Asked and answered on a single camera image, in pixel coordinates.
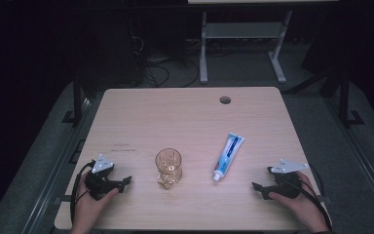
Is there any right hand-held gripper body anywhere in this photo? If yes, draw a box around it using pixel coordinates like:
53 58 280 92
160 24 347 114
266 158 310 200

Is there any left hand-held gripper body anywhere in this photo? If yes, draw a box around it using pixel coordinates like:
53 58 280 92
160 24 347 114
84 153 119 201

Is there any white blue toothpaste tube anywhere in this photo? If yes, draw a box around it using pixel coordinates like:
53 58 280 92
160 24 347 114
212 132 245 182

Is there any clear amber glass cup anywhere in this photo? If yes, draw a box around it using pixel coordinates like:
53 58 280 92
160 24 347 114
155 147 183 191

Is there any person's left hand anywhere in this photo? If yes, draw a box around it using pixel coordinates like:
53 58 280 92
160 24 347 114
71 174 120 229

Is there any person's right hand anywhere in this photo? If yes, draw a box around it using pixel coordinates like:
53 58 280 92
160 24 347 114
268 171 329 230

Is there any black metal stand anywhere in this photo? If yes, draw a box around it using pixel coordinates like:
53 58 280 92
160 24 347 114
336 71 365 129
61 72 86 127

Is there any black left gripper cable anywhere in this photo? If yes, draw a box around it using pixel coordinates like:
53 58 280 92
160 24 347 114
69 160 95 226

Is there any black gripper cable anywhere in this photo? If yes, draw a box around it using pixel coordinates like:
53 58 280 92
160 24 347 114
69 160 95 226
283 162 334 232

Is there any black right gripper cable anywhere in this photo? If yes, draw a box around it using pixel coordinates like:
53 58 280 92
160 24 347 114
283 162 334 232

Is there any grey metal floor rail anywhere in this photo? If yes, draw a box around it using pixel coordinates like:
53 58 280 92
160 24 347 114
20 94 102 234
323 96 374 227

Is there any bundle of black floor cables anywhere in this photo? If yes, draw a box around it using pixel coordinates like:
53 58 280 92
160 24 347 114
131 34 203 89

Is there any white metal table frame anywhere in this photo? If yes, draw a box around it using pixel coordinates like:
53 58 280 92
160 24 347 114
187 0 339 85

